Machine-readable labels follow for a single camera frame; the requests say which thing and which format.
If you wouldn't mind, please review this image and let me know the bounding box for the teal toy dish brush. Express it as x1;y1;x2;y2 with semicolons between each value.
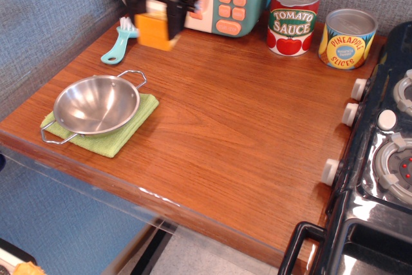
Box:
100;17;140;65

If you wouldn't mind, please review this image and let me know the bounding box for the grey stove burner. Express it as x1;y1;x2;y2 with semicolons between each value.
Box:
393;69;412;116
374;133;411;205

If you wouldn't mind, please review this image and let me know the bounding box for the tomato sauce tin can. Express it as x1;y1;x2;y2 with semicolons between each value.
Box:
267;0;320;57

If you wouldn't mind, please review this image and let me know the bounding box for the white round stove button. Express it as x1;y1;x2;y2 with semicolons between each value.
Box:
377;109;397;131

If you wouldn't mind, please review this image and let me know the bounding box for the black toy stove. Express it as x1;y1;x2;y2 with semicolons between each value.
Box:
278;21;412;275

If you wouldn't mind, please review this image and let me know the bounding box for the green folded cloth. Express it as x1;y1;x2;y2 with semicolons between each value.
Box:
40;93;159;158

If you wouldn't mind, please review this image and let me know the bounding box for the white stove knob middle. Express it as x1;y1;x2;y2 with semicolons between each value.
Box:
341;103;359;127

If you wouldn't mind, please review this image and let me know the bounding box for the orange object bottom left corner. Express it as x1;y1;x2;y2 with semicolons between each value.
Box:
13;261;46;275

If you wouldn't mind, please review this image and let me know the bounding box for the white stove knob front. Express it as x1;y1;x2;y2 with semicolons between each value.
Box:
321;158;340;186

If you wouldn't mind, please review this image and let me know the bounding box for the white stove knob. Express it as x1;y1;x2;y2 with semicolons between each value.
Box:
341;103;359;127
321;158;340;186
351;79;368;101

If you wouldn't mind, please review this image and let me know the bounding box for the stainless steel two-handled bowl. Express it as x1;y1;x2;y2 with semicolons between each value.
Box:
41;70;147;145

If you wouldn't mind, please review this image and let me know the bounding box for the grey front stove burner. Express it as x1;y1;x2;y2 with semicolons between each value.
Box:
374;133;411;205

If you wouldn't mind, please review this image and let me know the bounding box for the orange pumpkin wedge toy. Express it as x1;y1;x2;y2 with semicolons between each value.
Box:
134;11;180;51

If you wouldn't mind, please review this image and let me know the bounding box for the pineapple slices tin can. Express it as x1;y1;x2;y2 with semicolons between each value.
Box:
318;8;378;70

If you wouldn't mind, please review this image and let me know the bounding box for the grey rear stove burner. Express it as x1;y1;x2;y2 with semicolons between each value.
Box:
393;69;412;116

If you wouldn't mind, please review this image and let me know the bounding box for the white stove knob rear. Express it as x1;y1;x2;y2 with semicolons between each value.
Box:
351;79;368;101

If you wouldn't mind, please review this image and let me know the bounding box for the black oven door handle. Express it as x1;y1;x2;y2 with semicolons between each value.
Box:
278;222;326;274

